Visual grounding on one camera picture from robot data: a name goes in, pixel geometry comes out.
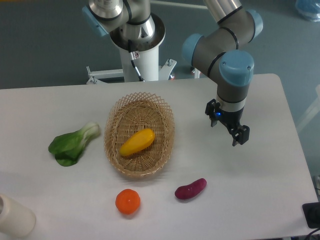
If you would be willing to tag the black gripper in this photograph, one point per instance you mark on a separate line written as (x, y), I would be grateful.
(240, 133)

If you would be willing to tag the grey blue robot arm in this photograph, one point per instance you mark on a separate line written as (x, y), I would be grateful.
(218, 56)

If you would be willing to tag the yellow mango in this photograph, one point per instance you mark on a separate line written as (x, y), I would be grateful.
(139, 141)

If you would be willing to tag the woven wicker basket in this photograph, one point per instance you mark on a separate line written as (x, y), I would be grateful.
(134, 112)

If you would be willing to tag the purple sweet potato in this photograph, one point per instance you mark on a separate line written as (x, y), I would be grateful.
(191, 190)

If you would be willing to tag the black device at edge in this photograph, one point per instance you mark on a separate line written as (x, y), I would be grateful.
(312, 214)

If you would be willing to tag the orange tangerine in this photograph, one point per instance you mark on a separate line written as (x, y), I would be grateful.
(127, 201)

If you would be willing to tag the blue object top right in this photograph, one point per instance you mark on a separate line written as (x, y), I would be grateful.
(309, 9)

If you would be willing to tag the green bok choy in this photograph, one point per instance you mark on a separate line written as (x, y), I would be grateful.
(69, 147)

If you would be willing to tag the cream cylindrical container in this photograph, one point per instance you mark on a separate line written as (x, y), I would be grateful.
(16, 220)

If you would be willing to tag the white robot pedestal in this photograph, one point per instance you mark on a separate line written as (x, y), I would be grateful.
(138, 47)

